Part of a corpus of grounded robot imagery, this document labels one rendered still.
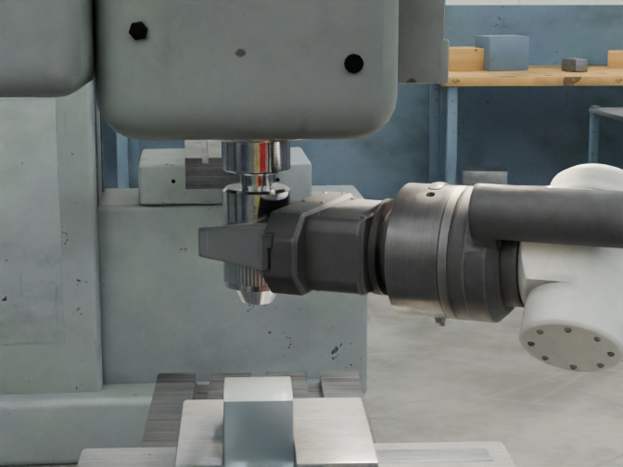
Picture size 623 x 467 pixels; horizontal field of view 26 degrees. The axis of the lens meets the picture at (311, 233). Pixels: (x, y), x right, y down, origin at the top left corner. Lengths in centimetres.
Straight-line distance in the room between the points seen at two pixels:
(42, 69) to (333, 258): 22
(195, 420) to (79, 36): 37
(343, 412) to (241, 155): 27
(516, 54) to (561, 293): 624
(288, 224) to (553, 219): 17
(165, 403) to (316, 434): 45
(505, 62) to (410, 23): 612
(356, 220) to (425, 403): 363
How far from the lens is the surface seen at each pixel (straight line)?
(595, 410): 451
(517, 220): 82
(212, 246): 92
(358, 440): 102
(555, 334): 83
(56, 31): 81
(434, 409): 444
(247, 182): 93
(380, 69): 84
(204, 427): 105
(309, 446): 101
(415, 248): 85
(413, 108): 750
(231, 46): 83
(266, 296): 94
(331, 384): 152
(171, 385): 152
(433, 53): 91
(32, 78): 82
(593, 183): 87
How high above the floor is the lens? 142
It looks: 11 degrees down
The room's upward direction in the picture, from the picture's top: straight up
